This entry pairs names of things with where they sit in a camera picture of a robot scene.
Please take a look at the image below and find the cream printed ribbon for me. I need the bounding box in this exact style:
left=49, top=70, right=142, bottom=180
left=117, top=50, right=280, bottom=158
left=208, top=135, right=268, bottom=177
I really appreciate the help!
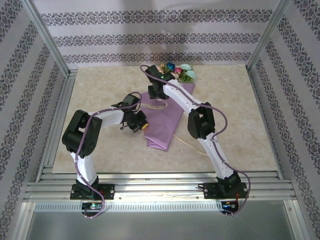
left=140, top=98, right=211, bottom=159

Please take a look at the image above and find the pink purple wrapping paper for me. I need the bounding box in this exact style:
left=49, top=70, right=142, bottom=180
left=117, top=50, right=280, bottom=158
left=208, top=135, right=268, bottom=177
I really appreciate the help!
left=139, top=83, right=196, bottom=151

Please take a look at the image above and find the teal artificial flower spray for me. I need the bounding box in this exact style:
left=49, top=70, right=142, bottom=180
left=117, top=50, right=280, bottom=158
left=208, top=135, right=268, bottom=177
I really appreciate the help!
left=179, top=63, right=197, bottom=85

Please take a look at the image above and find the grey metal sheet panel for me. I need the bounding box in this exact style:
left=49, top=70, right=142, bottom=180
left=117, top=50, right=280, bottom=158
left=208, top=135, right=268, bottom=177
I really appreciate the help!
left=14, top=199, right=308, bottom=240

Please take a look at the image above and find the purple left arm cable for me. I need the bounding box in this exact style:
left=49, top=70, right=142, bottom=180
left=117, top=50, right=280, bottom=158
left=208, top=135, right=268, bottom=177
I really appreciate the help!
left=74, top=91, right=144, bottom=221

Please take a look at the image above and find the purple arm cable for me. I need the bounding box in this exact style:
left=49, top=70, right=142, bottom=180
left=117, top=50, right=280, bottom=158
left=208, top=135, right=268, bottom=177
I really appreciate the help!
left=74, top=91, right=144, bottom=221
left=139, top=64, right=252, bottom=219

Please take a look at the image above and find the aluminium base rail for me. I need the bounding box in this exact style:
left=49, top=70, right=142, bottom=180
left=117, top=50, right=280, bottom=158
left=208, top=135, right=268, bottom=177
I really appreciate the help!
left=22, top=171, right=298, bottom=201

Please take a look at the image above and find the aluminium side rail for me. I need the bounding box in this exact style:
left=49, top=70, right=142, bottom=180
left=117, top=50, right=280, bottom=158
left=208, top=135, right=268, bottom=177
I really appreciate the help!
left=36, top=71, right=78, bottom=176
left=247, top=68, right=285, bottom=176

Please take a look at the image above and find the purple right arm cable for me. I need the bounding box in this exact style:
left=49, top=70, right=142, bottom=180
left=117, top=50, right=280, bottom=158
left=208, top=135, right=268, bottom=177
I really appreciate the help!
left=139, top=64, right=252, bottom=219

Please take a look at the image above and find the slotted metal cable duct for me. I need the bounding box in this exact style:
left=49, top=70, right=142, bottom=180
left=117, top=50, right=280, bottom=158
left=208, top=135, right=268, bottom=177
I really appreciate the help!
left=33, top=201, right=223, bottom=213

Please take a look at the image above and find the aluminium frame post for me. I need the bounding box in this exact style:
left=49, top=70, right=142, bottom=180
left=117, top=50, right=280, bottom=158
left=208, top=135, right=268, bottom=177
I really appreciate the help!
left=21, top=0, right=72, bottom=78
left=246, top=0, right=293, bottom=72

